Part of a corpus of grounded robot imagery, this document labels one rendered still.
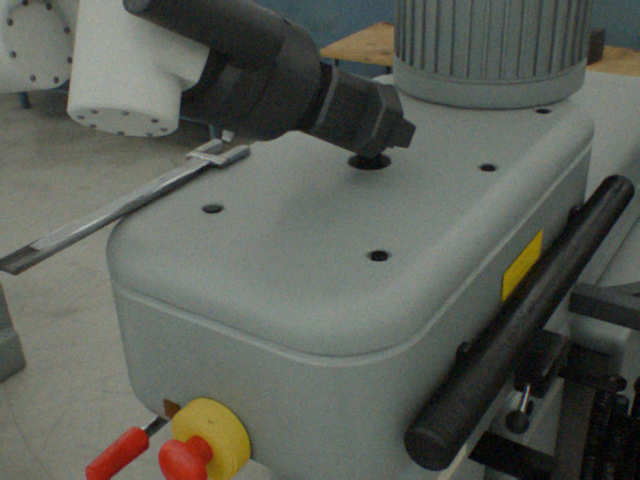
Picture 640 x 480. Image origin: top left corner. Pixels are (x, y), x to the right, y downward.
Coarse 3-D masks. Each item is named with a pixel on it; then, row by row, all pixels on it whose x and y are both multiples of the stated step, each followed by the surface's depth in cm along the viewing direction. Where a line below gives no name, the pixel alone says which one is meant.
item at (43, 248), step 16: (208, 144) 70; (192, 160) 67; (208, 160) 67; (224, 160) 66; (160, 176) 64; (176, 176) 64; (192, 176) 65; (128, 192) 61; (144, 192) 61; (160, 192) 62; (112, 208) 59; (128, 208) 59; (80, 224) 57; (96, 224) 57; (48, 240) 55; (64, 240) 55; (80, 240) 56; (16, 256) 53; (32, 256) 53; (48, 256) 54; (16, 272) 52
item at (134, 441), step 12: (156, 420) 67; (132, 432) 65; (144, 432) 65; (120, 444) 63; (132, 444) 64; (144, 444) 65; (108, 456) 62; (120, 456) 63; (132, 456) 64; (96, 468) 62; (108, 468) 62; (120, 468) 63
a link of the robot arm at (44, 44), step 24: (0, 0) 49; (24, 0) 51; (48, 0) 53; (72, 0) 52; (0, 24) 49; (24, 24) 51; (48, 24) 53; (72, 24) 54; (0, 48) 50; (24, 48) 51; (48, 48) 53; (72, 48) 54; (0, 72) 51; (24, 72) 51; (48, 72) 53
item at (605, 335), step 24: (624, 240) 120; (624, 264) 114; (624, 288) 110; (576, 336) 107; (600, 336) 105; (624, 336) 105; (576, 360) 108; (600, 360) 106; (624, 360) 107; (576, 384) 110; (576, 408) 111; (576, 432) 113; (576, 456) 115
